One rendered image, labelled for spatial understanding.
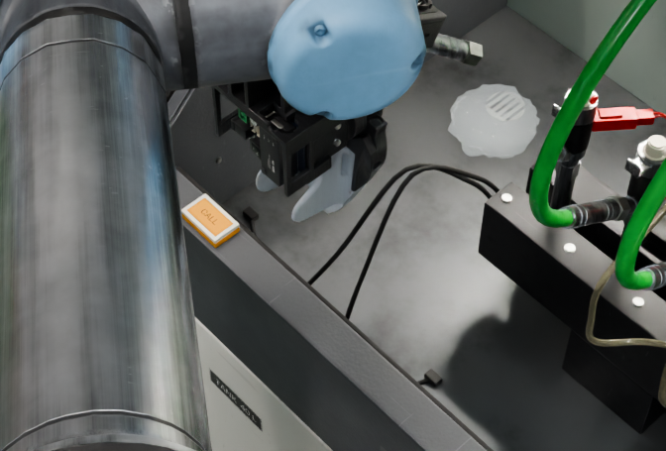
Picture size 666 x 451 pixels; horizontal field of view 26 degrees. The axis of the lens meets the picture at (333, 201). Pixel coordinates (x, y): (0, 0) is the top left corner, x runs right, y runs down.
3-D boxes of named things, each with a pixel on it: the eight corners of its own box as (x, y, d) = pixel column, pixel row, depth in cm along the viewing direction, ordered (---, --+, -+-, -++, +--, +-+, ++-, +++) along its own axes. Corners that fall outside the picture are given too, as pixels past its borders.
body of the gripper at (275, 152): (213, 139, 94) (199, 5, 84) (311, 73, 98) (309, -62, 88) (290, 207, 90) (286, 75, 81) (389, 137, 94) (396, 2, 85)
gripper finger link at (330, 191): (276, 243, 100) (272, 158, 93) (339, 198, 103) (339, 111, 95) (306, 271, 99) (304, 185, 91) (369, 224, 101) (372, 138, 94)
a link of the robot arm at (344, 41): (206, 150, 70) (183, -6, 77) (432, 121, 71) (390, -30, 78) (193, 35, 64) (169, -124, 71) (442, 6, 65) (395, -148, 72)
